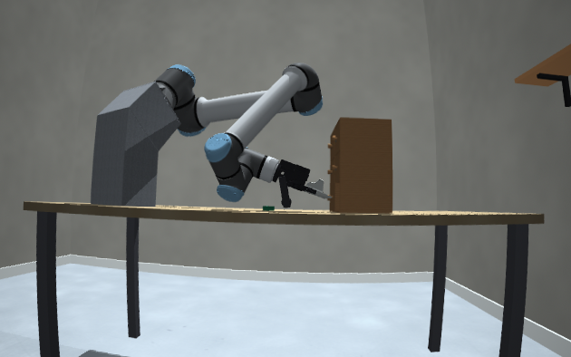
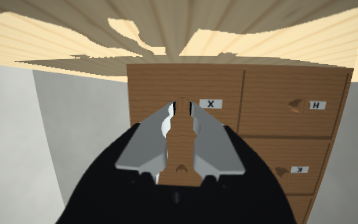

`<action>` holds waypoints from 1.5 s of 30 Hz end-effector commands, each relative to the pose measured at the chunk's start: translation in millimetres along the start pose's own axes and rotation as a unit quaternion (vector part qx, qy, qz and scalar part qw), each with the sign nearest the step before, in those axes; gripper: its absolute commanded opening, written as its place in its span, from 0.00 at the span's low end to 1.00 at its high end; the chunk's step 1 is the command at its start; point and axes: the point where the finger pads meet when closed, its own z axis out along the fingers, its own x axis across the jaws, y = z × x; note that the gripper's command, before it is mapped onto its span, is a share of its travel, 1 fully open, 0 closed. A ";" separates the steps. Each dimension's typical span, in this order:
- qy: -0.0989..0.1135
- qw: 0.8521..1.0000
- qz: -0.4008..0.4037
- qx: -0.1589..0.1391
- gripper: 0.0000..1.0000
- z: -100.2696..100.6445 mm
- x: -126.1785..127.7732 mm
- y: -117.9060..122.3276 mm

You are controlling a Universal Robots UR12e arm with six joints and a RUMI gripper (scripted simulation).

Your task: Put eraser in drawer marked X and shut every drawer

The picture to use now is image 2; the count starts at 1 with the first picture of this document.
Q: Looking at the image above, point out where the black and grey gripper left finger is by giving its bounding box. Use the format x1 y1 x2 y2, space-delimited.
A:
55 101 176 224

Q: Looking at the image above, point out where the brown wooden chest of drawers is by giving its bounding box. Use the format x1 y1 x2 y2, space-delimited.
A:
126 63 354 224

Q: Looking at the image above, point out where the brown wooden drawer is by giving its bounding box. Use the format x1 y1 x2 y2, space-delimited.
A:
246 142 329 193
288 199 311 224
127 66 243 138
157 140 202 186
236 69 348 136

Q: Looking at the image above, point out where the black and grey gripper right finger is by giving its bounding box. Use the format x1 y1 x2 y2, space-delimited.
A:
190 101 297 224

